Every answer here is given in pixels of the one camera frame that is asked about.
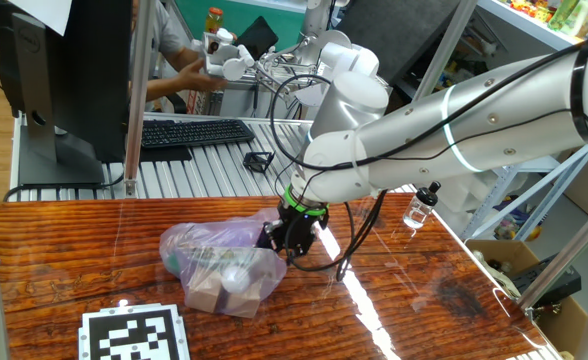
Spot white handheld device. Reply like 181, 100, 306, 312
191, 27, 256, 82

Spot clear plastic trays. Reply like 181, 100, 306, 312
423, 172, 530, 221

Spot black white fiducial marker board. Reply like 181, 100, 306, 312
77, 303, 192, 360

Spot bottle with orange cap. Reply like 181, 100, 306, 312
204, 6, 225, 34

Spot green item in bag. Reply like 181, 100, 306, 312
166, 247, 188, 276

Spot pale plastic bottle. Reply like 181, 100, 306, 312
572, 0, 588, 30

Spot green plastic bottle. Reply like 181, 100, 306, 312
547, 0, 581, 30

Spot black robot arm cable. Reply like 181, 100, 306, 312
268, 42, 588, 282

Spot colourful toys pile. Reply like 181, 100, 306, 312
491, 199, 545, 244

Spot white rope bundle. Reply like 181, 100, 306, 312
472, 248, 523, 301

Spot white ball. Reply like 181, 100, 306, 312
221, 264, 251, 295

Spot colourful small toys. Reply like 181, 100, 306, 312
508, 0, 550, 22

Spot purple translucent plastic bag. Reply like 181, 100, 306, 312
158, 207, 289, 320

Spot glass bottle with black cap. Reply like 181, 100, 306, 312
402, 180, 443, 231

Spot open cardboard box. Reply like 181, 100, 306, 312
466, 238, 588, 359

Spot white paper sheet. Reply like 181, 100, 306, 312
6, 0, 74, 37

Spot white metal shelf rack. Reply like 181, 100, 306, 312
423, 0, 588, 241

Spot black chair armrest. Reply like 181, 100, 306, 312
153, 92, 189, 115

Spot person's bare forearm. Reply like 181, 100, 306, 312
145, 74, 185, 102
162, 42, 203, 71

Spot black device in box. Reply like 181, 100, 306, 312
511, 253, 583, 309

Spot person's bare hand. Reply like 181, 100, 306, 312
176, 58, 229, 94

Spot black computer monitor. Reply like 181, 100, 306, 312
0, 0, 134, 187

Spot wooden block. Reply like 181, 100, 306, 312
186, 269, 225, 314
221, 284, 265, 317

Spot grey aluminium case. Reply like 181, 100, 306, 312
206, 79, 305, 119

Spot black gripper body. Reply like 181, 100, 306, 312
275, 204, 331, 255

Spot white carton with red print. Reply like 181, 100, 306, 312
186, 89, 210, 116

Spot small black folding stand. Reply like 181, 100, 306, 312
242, 151, 276, 174

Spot dark grey panel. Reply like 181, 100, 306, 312
333, 0, 463, 84

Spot black monitor cable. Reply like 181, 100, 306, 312
2, 172, 126, 204

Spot black keyboard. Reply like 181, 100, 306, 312
140, 118, 257, 150

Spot wood grain table mat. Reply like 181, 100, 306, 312
0, 193, 564, 360

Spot person in grey shirt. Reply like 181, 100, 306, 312
129, 0, 185, 56

